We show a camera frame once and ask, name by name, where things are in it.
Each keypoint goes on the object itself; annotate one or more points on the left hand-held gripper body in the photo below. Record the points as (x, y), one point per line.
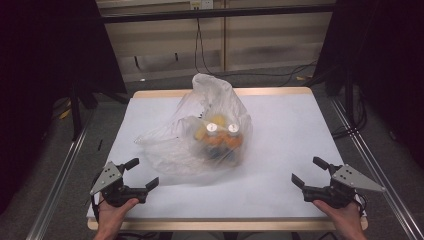
(108, 178)

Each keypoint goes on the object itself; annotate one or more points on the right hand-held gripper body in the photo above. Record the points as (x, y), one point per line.
(353, 178)

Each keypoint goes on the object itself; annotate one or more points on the clear plastic bag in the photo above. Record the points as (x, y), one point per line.
(166, 153)

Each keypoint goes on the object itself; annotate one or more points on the milk tea bottle orange label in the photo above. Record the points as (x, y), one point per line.
(234, 139)
(212, 138)

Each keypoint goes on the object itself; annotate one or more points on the person's left hand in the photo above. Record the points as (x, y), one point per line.
(111, 216)

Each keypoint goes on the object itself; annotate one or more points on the person's right hand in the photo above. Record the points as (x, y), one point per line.
(345, 218)

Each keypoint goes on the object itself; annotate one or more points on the black metal stand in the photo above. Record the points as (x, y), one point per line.
(349, 100)
(76, 113)

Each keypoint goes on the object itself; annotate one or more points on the yellow floor tape strip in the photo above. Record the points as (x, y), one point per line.
(65, 114)

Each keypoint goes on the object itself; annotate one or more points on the black curtain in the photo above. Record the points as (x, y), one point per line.
(383, 50)
(40, 66)

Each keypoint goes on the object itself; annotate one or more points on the black horizontal bar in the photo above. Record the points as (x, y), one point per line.
(216, 13)

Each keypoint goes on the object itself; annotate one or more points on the aluminium floor rail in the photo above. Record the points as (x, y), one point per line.
(383, 173)
(56, 186)

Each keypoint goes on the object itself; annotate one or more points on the white wall outlet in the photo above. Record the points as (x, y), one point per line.
(201, 4)

